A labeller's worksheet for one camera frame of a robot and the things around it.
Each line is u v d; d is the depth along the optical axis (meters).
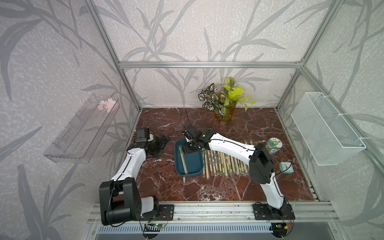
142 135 0.68
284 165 0.88
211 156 0.94
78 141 0.66
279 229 0.72
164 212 0.73
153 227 0.72
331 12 0.72
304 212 0.75
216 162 0.91
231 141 0.57
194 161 0.88
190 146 0.74
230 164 0.89
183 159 0.92
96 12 0.73
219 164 0.91
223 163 0.91
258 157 0.57
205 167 0.89
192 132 0.67
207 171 0.87
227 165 0.89
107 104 0.77
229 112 1.15
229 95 0.98
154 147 0.75
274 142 0.91
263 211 0.73
